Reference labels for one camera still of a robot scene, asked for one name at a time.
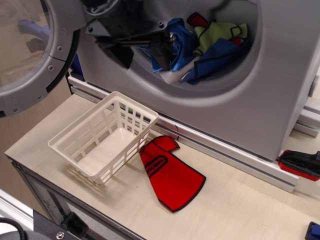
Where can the white cloth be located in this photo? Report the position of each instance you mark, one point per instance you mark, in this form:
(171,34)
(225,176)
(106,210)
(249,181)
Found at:
(171,77)

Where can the green felt shirt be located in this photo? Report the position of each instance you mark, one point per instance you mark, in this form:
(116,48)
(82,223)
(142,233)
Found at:
(209,34)

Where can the blue clamp behind door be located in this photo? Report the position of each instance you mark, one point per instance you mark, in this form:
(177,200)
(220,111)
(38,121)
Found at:
(41,35)

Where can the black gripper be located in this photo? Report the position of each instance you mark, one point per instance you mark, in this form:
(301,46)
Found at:
(126,23)

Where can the grey round machine door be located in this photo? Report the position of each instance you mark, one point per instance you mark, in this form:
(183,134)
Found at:
(27,78)

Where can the blue clamp at corner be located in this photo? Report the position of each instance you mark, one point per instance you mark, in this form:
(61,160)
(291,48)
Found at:
(313,231)

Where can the small red felt garment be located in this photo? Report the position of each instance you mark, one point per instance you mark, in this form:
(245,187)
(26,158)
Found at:
(197,20)

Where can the aluminium extrusion rail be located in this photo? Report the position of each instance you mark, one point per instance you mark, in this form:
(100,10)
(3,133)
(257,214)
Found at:
(264,169)

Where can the blue felt garment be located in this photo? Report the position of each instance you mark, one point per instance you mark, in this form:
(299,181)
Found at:
(220,55)

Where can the red felt dress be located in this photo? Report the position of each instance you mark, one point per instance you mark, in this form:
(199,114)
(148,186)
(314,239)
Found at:
(174,182)

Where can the white plastic laundry basket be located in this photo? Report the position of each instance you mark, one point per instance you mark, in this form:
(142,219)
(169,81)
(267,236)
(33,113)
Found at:
(104,138)

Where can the black bracket with bolt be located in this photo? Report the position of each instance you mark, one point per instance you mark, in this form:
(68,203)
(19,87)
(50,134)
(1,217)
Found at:
(60,228)

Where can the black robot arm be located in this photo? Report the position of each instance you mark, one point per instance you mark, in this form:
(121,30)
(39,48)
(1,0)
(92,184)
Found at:
(119,25)

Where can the aluminium table frame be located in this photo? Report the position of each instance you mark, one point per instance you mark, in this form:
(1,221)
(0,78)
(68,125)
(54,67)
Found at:
(69,211)

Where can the grey toy washing machine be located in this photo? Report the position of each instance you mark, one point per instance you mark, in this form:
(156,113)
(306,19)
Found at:
(252,103)

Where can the red and black clamp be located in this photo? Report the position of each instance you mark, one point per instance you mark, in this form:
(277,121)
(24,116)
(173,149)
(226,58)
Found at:
(301,164)

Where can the blue cloth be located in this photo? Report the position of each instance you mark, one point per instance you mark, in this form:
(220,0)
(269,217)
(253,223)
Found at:
(183,43)

